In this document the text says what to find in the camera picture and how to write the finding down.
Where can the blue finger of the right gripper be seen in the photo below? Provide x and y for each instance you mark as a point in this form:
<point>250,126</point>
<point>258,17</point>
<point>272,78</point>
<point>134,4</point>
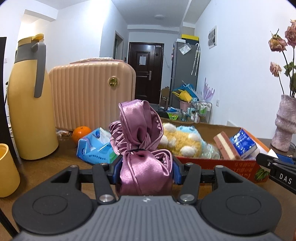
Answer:
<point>286,159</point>

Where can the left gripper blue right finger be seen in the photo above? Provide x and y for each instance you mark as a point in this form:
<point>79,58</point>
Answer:
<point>188,175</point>

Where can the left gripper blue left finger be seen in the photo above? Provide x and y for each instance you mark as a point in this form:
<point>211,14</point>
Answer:
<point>104,176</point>

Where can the yellow plush toy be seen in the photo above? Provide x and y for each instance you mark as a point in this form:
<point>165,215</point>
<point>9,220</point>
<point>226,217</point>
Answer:
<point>179,143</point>

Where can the pink satin pouch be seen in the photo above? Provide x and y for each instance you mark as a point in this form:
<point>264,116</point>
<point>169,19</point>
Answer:
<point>146,170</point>

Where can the blue handkerchief tissue packet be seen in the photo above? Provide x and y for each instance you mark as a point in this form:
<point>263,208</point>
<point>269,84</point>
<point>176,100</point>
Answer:
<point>243,144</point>

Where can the blue tissue pack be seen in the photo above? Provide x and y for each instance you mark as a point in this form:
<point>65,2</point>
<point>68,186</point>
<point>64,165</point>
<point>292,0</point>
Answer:
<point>95,148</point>

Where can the pink textured ceramic vase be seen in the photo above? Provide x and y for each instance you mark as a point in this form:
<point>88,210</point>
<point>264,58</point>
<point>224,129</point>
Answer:
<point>285,124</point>

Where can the red cardboard pumpkin box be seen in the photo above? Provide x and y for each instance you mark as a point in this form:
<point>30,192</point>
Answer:
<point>209,145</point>

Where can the orange fruit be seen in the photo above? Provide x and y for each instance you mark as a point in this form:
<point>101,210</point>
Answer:
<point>79,133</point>

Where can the black bag on floor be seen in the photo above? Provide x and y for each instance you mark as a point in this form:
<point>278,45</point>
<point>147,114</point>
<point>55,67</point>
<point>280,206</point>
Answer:
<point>160,110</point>

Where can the yellow blue bags pile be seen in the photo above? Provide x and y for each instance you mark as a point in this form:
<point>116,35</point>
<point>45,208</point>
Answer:
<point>186,93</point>

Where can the pink ribbed suitcase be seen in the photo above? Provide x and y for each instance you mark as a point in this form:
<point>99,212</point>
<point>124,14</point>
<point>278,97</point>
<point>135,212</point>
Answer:
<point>88,93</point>

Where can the yellow thermos jug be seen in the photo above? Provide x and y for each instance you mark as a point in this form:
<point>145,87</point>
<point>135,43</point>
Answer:
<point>30,101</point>

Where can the yellow ceramic mug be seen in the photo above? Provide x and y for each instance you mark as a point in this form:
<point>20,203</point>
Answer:
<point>9,175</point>

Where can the grey refrigerator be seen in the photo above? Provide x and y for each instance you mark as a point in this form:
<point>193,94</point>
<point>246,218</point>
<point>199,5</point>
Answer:
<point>184,68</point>

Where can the dried pink rose bouquet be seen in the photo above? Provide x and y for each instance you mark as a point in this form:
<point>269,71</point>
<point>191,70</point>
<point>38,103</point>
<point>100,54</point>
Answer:
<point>278,44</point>

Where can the dark brown entrance door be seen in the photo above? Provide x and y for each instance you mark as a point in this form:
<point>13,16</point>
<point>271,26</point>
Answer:
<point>147,61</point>

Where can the yellow black box on fridge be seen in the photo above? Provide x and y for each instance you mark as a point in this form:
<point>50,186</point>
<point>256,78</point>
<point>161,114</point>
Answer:
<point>190,37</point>

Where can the wire storage cart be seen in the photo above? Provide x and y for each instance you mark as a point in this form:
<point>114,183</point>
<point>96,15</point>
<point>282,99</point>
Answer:
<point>200,112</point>

